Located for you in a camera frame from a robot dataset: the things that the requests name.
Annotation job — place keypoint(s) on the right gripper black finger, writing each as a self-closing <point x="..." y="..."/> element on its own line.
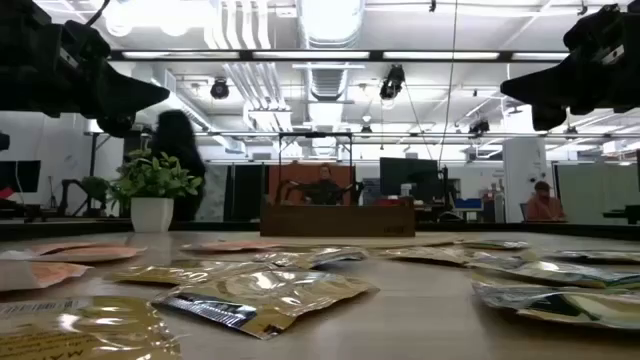
<point x="550" y="96"/>
<point x="545" y="75"/>

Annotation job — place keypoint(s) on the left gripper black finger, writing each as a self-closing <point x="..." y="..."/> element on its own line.
<point x="135" y="85"/>
<point x="142" y="106"/>

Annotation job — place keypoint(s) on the silver packet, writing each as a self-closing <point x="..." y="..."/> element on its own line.
<point x="550" y="305"/>

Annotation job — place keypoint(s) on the brown wooden tea box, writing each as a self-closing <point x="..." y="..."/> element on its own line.
<point x="340" y="220"/>

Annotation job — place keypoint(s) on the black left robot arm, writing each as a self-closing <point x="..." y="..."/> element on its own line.
<point x="20" y="65"/>

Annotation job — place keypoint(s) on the orange tea bag packet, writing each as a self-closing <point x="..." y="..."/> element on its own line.
<point x="230" y="246"/>
<point x="60" y="246"/>
<point x="40" y="274"/>
<point x="90" y="253"/>

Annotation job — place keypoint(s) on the person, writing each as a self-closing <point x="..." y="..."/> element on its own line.
<point x="544" y="207"/>
<point x="177" y="150"/>
<point x="325" y="192"/>

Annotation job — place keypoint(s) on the small black ceiling device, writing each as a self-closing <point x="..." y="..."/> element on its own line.
<point x="479" y="127"/>

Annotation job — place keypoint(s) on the white pillar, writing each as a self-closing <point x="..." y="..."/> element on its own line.
<point x="525" y="170"/>

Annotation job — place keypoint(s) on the small background plant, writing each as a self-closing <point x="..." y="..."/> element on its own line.
<point x="95" y="186"/>

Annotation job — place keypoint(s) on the grey partition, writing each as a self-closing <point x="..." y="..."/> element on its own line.
<point x="590" y="195"/>

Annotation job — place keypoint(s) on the green plant in white pot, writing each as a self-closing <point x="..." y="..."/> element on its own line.
<point x="151" y="215"/>

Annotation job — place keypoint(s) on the patterned grey curtain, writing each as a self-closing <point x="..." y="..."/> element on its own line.
<point x="215" y="195"/>

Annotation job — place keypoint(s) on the black monitor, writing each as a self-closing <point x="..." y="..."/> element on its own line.
<point x="407" y="175"/>
<point x="22" y="176"/>

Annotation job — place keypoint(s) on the blue bin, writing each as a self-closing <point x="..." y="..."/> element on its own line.
<point x="467" y="204"/>

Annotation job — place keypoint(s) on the dark partition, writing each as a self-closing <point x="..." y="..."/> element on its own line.
<point x="247" y="192"/>

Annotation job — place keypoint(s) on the black side table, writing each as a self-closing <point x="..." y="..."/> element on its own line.
<point x="625" y="214"/>

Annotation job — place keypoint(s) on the orange partition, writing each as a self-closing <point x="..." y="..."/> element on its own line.
<point x="290" y="175"/>

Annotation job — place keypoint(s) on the overhead LED light bar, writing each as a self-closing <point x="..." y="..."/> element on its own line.
<point x="310" y="55"/>

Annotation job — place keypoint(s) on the black aluminium table frame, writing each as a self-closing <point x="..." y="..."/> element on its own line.
<point x="75" y="227"/>

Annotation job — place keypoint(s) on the black background rig frame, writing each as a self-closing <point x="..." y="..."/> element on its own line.
<point x="315" y="134"/>

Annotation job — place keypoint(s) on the silver round air duct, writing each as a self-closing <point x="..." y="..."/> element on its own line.
<point x="330" y="22"/>

